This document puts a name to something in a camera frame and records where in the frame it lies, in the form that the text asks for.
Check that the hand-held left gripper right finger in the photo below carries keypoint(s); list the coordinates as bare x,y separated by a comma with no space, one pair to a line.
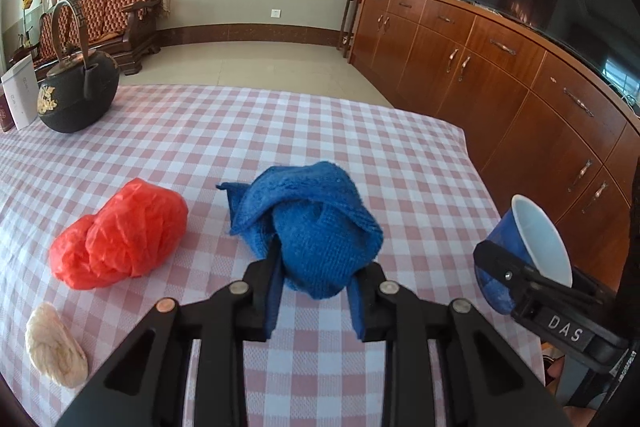
357,307

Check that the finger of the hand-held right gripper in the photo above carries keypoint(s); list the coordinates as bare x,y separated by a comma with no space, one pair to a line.
500,259

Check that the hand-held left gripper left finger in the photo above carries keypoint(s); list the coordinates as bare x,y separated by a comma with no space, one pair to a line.
272,302

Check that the blue paper cup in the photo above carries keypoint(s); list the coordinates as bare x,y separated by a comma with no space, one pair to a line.
505,232

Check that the blue towel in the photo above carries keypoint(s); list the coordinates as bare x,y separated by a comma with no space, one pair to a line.
310,217

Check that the red plastic bag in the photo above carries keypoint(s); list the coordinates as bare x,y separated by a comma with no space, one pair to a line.
125,232

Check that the pink checkered tablecloth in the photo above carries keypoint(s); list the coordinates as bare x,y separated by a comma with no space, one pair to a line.
250,132

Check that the long wooden cabinet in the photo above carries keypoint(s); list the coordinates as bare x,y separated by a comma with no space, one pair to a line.
450,72

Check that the crumpled beige tissue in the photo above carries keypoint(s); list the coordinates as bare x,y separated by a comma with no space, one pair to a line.
55,347

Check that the black iron teapot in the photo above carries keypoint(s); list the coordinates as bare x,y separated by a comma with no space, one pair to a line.
75,97

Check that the white box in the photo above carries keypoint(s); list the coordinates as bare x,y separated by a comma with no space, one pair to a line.
22,92

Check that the dark red tin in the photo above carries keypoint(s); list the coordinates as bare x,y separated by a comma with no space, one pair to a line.
5,114

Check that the wooden sofa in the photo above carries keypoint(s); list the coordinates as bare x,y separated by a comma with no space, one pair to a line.
110,17

